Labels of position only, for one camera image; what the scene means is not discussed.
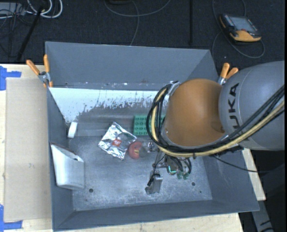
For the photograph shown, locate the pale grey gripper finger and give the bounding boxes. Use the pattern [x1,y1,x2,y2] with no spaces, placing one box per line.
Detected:
[144,171,164,195]
[151,151,167,176]

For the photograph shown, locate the red toy apple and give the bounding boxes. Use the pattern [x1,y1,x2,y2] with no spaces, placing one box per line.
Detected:
[128,141,144,160]

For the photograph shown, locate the silver foil packet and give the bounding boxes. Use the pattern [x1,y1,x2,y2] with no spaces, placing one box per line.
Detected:
[97,121,138,161]

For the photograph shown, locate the clear glass thing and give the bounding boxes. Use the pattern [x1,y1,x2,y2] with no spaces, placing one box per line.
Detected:
[139,141,159,159]

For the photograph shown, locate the white tape roll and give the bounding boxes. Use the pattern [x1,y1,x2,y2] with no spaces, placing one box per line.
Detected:
[67,121,78,139]

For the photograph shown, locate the grey metal bin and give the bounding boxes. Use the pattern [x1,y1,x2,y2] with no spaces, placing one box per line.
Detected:
[44,41,260,231]

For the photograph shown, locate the brown cardboard board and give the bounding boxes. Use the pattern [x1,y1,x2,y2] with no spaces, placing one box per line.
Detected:
[3,77,53,222]

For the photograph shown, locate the green studded building plate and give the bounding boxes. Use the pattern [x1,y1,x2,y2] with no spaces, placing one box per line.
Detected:
[133,115,166,137]

